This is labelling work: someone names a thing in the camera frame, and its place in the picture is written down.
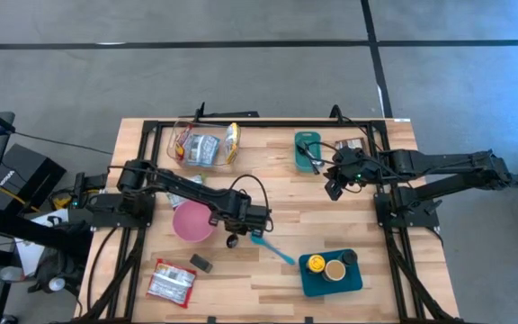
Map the red ramen noodle pack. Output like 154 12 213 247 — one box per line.
174 124 193 162

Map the dark handled utensil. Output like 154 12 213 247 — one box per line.
296 140 319 176

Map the white round cup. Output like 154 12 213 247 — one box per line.
48 275 67 293

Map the long black table bracket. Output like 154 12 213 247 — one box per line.
192 101 261 121

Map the teal cutting board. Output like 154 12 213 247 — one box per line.
293 130 323 175

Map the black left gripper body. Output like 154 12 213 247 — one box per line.
211 188 272 229

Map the clear plastic container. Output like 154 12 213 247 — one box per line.
165 119 243 168

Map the white paper sheet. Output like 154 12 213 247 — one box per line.
14 208 70 277

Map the black case white logo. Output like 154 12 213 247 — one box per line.
0 142 67 212

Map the teal silicone spatula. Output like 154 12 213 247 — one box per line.
249 231 298 266

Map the tan-lid furikake seasoning jar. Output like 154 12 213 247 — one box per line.
323 258 347 283

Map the short black table bracket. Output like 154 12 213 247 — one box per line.
328 103 346 123

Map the blue edged ramen noodle pack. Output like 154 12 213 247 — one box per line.
182 133 221 167

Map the teal plastic bin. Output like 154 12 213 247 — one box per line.
298 248 364 298

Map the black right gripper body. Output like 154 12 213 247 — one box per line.
326 146 377 186

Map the red white ramen pack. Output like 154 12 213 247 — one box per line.
146 257 198 310

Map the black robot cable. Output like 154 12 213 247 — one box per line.
228 173 272 221
301 139 377 176

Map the dark small box white print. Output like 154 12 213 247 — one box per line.
189 253 215 275

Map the pink plastic bowl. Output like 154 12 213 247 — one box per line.
171 200 219 244

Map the black metal table frame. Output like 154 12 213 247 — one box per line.
73 117 463 324

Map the white green food packet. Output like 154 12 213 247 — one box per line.
167 174 206 210

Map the brown food packet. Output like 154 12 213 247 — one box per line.
334 137 368 152

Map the yellow ramen noodle pack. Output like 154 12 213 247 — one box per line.
222 121 242 166

